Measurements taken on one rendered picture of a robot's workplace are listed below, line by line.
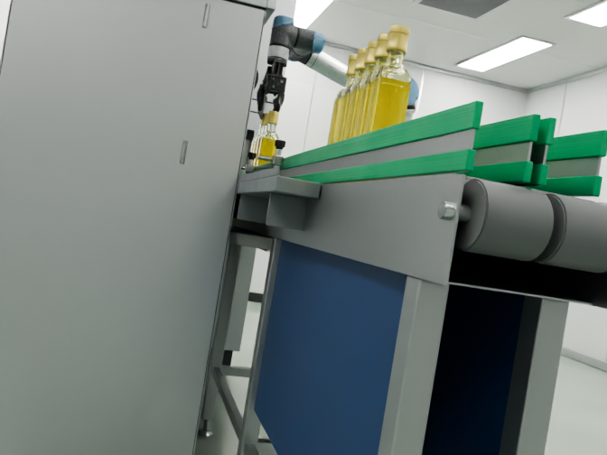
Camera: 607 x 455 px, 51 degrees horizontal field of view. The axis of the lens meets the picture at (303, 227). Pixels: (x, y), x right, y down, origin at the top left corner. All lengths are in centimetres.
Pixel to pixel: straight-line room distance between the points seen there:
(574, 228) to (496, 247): 9
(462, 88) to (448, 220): 673
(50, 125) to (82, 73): 15
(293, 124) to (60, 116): 468
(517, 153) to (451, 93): 656
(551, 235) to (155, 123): 114
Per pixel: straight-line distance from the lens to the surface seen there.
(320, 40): 237
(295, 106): 625
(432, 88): 727
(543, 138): 80
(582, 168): 86
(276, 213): 127
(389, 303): 88
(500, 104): 764
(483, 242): 70
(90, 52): 169
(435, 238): 73
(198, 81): 168
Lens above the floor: 79
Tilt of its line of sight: level
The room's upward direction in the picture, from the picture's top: 9 degrees clockwise
